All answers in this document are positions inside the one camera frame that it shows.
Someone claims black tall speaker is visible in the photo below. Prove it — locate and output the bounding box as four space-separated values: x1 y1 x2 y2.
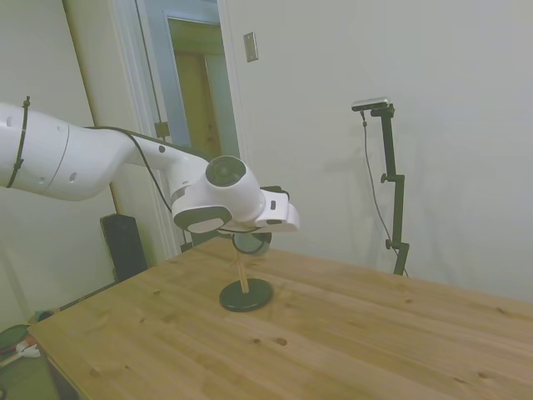
99 212 149 285

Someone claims black round disc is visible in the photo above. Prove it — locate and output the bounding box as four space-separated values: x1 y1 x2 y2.
0 324 30 355

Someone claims wooden mug tree black base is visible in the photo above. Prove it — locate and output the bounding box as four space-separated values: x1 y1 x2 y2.
219 232 274 313

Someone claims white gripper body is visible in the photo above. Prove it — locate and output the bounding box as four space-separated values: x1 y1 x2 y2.
252 187 301 234

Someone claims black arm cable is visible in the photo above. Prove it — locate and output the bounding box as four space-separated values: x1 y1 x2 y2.
81 124 259 234

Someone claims metal wall switch plate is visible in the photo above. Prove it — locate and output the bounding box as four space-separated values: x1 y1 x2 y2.
243 32 259 63

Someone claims black camera stand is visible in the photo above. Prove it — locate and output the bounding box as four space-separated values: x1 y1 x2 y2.
368 106 411 277

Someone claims white door frame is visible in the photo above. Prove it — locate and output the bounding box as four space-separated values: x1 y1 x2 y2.
108 0 247 268

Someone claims grey exterior camera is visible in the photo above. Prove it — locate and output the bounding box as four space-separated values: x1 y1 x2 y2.
351 96 395 113

